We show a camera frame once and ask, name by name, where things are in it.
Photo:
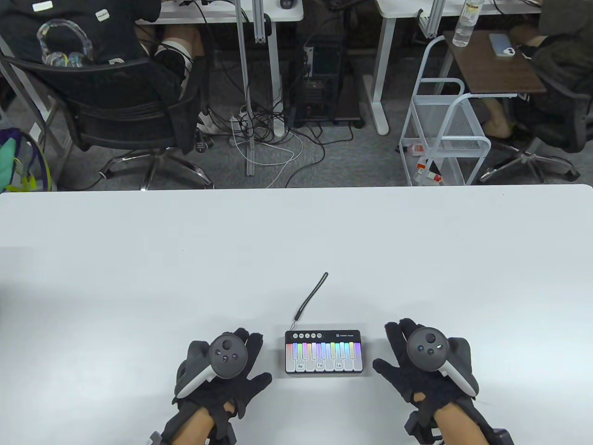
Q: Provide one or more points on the person's right hand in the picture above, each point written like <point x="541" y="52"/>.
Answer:
<point x="400" y="375"/>

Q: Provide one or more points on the person's left hand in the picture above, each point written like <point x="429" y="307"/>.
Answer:
<point x="245" y="391"/>

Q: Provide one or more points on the grey white handheld controller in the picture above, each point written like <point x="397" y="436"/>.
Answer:
<point x="227" y="357"/>
<point x="426" y="350"/>

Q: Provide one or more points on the black white toy piano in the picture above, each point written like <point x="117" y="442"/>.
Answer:
<point x="324" y="366"/>

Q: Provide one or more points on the person's left forearm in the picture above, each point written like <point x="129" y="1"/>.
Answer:
<point x="194" y="429"/>

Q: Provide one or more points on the black glove sensor box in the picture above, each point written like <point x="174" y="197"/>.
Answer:
<point x="226" y="431"/>
<point x="422" y="431"/>

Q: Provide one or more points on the small red white carton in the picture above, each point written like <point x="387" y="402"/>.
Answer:
<point x="418" y="149"/>
<point x="433" y="176"/>

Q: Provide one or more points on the white metal mesh cart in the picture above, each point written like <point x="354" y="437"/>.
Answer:
<point x="456" y="145"/>

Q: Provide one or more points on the black mesh office chair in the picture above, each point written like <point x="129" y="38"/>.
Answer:
<point x="129" y="116"/>
<point x="530" y="155"/>

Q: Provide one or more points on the white power strip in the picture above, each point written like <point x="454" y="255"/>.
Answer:
<point x="236" y="123"/>

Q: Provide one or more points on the black computer tower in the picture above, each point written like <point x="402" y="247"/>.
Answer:
<point x="319" y="92"/>

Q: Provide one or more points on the brown wooden side table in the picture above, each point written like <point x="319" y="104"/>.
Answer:
<point x="491" y="74"/>

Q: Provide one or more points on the white office desk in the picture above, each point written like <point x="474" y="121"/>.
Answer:
<point x="278" y="14"/>
<point x="383" y="55"/>

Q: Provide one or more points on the green yellow bag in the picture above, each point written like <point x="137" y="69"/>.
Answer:
<point x="7" y="162"/>

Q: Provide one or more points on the light blue smartphone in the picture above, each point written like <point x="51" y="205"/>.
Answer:
<point x="498" y="41"/>

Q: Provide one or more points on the clear plastic water bottle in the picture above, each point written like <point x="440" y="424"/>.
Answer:
<point x="463" y="30"/>

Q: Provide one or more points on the short aluminium profile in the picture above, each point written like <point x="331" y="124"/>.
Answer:
<point x="433" y="18"/>
<point x="260" y="23"/>

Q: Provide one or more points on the dark computer mouse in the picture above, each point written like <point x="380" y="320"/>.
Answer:
<point x="287" y="3"/>

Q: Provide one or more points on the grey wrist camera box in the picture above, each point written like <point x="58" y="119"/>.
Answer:
<point x="156" y="439"/>

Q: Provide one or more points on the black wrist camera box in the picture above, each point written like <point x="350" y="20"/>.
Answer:
<point x="504" y="438"/>

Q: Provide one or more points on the tall aluminium profile post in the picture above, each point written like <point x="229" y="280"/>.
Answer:
<point x="245" y="92"/>

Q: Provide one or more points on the grey metal rack frame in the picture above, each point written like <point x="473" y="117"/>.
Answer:
<point x="36" y="131"/>

